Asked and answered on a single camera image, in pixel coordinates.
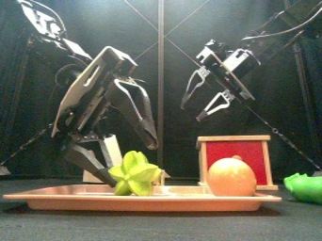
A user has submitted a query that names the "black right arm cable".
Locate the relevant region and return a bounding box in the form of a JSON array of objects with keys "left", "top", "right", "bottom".
[{"left": 242, "top": 8, "right": 322, "bottom": 42}]

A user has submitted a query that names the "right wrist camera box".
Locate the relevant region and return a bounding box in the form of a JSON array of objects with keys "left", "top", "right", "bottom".
[{"left": 225, "top": 48, "right": 262, "bottom": 80}]

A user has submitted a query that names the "diagonal frame brace wire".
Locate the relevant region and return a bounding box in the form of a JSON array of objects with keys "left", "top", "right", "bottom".
[
  {"left": 122, "top": 0, "right": 322, "bottom": 172},
  {"left": 0, "top": 0, "right": 211, "bottom": 167}
]

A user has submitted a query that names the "green toy vegetable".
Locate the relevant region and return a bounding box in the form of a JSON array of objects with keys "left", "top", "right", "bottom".
[{"left": 283, "top": 172, "right": 322, "bottom": 205}]

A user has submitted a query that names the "orange toy fruit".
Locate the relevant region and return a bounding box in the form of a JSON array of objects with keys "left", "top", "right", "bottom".
[{"left": 206, "top": 154, "right": 258, "bottom": 198}]

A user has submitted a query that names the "red wooden box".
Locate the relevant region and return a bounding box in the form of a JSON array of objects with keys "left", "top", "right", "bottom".
[{"left": 195, "top": 135, "right": 279, "bottom": 191}]

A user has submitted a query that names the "pink plastic tray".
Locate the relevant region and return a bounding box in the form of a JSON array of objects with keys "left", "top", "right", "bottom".
[{"left": 3, "top": 184, "right": 283, "bottom": 212}]

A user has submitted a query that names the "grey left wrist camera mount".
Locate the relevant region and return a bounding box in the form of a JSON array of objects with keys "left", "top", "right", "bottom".
[{"left": 51, "top": 45, "right": 139, "bottom": 138}]

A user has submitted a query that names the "green toy starfruit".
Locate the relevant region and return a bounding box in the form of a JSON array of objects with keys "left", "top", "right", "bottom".
[{"left": 107, "top": 150, "right": 163, "bottom": 197}]

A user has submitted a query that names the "vertical metal frame pole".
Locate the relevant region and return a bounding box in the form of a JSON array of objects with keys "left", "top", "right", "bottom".
[{"left": 156, "top": 0, "right": 166, "bottom": 170}]

